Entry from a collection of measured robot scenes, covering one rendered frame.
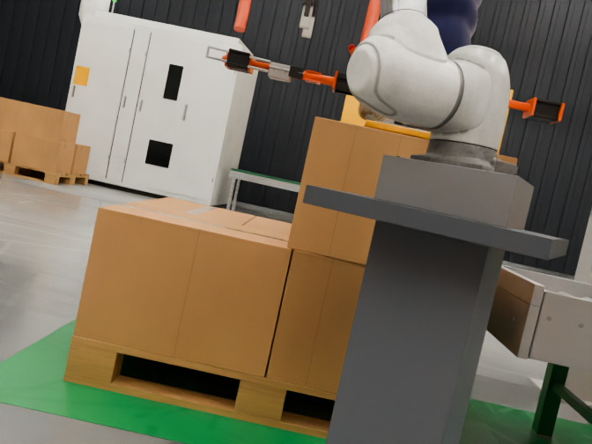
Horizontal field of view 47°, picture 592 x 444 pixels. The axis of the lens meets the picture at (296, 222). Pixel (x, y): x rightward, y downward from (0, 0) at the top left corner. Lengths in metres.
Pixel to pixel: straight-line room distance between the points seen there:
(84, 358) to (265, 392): 0.56
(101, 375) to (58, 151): 6.72
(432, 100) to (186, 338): 1.09
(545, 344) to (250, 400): 0.87
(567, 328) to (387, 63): 0.99
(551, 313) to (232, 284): 0.91
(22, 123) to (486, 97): 7.87
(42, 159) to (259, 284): 6.97
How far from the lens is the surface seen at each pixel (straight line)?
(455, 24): 2.19
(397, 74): 1.39
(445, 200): 1.45
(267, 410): 2.15
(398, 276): 1.50
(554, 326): 2.03
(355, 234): 2.03
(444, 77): 1.46
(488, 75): 1.55
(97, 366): 2.20
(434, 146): 1.55
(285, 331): 2.08
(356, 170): 2.03
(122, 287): 2.13
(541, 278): 2.68
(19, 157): 9.00
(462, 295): 1.47
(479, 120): 1.53
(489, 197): 1.43
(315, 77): 2.20
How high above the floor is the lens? 0.77
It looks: 4 degrees down
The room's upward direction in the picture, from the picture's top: 12 degrees clockwise
